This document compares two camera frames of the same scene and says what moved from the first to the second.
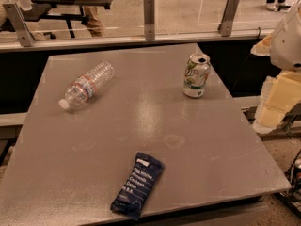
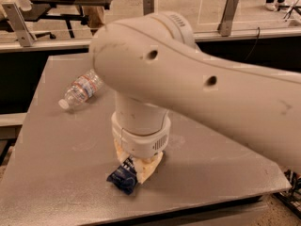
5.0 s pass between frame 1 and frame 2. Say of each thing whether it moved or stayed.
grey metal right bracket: stayed
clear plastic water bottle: stayed
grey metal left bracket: stayed
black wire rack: stayed
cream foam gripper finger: moved
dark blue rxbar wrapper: moved
